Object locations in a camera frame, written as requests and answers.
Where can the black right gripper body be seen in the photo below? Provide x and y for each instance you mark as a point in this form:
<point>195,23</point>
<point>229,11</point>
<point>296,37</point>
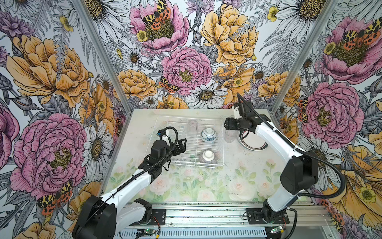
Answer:
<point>241,125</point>

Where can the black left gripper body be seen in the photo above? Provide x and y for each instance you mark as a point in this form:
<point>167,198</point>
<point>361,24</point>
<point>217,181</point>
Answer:
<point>169,151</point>

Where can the clear glass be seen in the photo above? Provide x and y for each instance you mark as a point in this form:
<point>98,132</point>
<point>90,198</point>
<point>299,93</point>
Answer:
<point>230,135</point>
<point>193,127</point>

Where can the plate green red band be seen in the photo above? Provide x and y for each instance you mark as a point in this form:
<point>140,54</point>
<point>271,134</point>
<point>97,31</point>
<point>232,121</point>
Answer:
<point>251,141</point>

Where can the white blue floral bowl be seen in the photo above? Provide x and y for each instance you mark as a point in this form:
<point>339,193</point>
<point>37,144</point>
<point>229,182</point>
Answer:
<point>208,134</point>

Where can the white wire dish rack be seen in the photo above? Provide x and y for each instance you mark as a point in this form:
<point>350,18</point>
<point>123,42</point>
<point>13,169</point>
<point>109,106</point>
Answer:
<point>195,146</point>

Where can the striped brown white bowl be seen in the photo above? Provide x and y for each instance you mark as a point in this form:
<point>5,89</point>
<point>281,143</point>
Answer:
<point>207,157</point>

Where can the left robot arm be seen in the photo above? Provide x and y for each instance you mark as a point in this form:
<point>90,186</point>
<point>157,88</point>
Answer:
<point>102,217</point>

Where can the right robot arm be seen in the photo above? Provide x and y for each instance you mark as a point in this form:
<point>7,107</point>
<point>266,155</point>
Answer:
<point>300,171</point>

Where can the green circuit board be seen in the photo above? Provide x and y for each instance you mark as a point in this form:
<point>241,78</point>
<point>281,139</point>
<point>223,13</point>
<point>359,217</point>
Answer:
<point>145,233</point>

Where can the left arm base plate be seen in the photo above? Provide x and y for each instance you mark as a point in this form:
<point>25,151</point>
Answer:
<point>154,217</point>

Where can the right aluminium corner post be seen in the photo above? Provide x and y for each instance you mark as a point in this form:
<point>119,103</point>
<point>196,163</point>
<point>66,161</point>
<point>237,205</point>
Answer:
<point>311,39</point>

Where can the aluminium corner post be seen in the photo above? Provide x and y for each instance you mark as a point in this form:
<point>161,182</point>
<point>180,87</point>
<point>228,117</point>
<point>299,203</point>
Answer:
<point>311,39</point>
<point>96,40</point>

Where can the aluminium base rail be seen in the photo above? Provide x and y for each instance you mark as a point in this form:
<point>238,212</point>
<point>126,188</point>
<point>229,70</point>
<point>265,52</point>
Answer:
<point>224,221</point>

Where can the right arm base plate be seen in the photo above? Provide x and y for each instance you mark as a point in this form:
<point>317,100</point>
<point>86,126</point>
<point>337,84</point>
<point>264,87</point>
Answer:
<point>258,216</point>

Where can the left aluminium corner post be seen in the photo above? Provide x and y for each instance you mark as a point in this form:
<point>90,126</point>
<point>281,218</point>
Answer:
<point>96,40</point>

